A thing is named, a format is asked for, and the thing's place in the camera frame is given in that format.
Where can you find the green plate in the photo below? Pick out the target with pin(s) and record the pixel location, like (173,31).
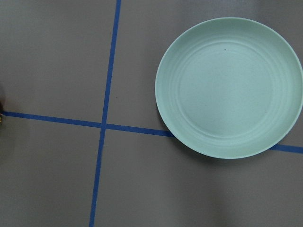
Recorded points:
(229,88)

